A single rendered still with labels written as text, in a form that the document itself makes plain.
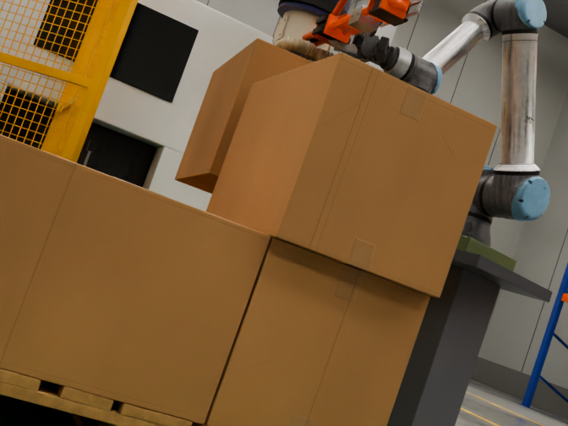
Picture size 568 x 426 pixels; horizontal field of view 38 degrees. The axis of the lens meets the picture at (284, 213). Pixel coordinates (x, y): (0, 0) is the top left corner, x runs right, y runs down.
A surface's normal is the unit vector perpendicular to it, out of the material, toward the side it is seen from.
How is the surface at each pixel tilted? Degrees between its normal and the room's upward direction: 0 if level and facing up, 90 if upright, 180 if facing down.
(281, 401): 90
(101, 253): 90
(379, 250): 90
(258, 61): 90
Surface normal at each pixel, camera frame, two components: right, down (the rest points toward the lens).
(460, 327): 0.66, 0.18
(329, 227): 0.34, 0.04
